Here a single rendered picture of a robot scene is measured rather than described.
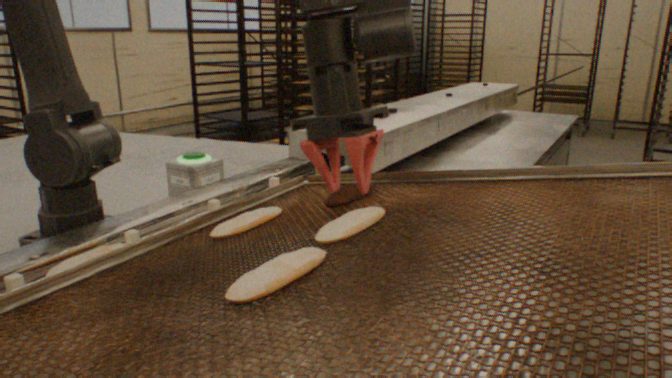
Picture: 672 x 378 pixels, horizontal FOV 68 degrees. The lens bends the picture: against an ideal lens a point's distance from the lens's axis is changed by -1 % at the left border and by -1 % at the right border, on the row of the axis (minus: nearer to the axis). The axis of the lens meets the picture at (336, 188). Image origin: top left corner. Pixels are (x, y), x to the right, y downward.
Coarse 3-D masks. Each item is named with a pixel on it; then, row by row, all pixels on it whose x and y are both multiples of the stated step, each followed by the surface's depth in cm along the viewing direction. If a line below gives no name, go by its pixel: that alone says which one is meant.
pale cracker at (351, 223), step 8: (368, 208) 51; (376, 208) 51; (344, 216) 49; (352, 216) 48; (360, 216) 48; (368, 216) 48; (376, 216) 49; (328, 224) 47; (336, 224) 46; (344, 224) 46; (352, 224) 46; (360, 224) 47; (368, 224) 47; (320, 232) 46; (328, 232) 45; (336, 232) 45; (344, 232) 45; (352, 232) 45; (320, 240) 45; (328, 240) 44; (336, 240) 45
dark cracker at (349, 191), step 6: (348, 186) 63; (354, 186) 62; (372, 186) 63; (336, 192) 60; (342, 192) 59; (348, 192) 59; (354, 192) 59; (360, 192) 60; (330, 198) 58; (336, 198) 58; (342, 198) 58; (348, 198) 58; (354, 198) 59; (330, 204) 57; (336, 204) 57; (342, 204) 57
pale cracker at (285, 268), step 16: (288, 256) 39; (304, 256) 39; (320, 256) 40; (256, 272) 37; (272, 272) 36; (288, 272) 37; (304, 272) 38; (240, 288) 35; (256, 288) 35; (272, 288) 35
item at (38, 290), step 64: (320, 192) 67; (384, 192) 61; (448, 192) 56; (640, 192) 46; (128, 256) 49; (256, 256) 44; (384, 256) 39; (448, 256) 37; (512, 256) 36; (576, 256) 34; (0, 320) 38; (64, 320) 36; (192, 320) 33; (256, 320) 32; (320, 320) 30; (448, 320) 28; (640, 320) 25
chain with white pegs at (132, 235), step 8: (568, 72) 377; (552, 80) 314; (272, 184) 84; (216, 200) 73; (208, 208) 73; (216, 208) 72; (128, 232) 61; (136, 232) 61; (128, 240) 61; (136, 240) 61; (8, 280) 49; (16, 280) 49; (8, 288) 49
